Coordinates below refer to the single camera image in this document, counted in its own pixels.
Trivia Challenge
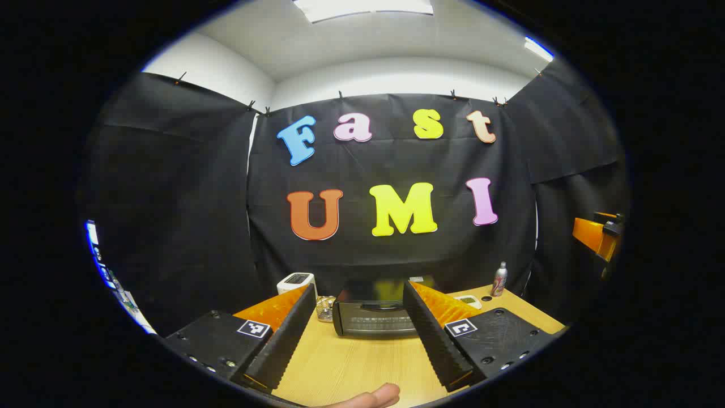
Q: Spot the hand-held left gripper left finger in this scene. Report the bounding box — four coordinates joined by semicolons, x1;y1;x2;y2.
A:
164;283;318;394

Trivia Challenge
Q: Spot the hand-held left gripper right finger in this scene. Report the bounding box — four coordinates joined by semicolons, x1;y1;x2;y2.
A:
402;279;567;393

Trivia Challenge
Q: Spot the black electric oven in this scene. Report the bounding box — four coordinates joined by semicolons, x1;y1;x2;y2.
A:
332;276;440;339

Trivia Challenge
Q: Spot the white toaster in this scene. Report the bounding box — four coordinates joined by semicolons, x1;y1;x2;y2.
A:
276;272;318;298

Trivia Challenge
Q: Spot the white and red bottle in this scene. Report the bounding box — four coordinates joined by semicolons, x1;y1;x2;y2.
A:
491;261;509;298

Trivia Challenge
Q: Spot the black backdrop cloth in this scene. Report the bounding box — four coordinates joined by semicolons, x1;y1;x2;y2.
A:
79;57;630;335

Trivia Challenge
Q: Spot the white clutter with pens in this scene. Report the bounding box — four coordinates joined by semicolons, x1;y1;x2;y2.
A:
85;220;158;335

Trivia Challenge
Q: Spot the small ceiling light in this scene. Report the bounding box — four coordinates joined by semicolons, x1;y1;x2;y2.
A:
524;37;555;62

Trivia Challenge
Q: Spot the row of black cloth clips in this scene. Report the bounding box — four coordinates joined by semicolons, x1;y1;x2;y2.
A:
174;68;544;115

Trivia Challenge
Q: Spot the large ceiling light panel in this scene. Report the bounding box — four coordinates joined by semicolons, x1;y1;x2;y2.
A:
293;0;434;23

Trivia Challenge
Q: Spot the metal wire basket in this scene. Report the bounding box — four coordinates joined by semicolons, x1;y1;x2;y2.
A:
316;295;338;323

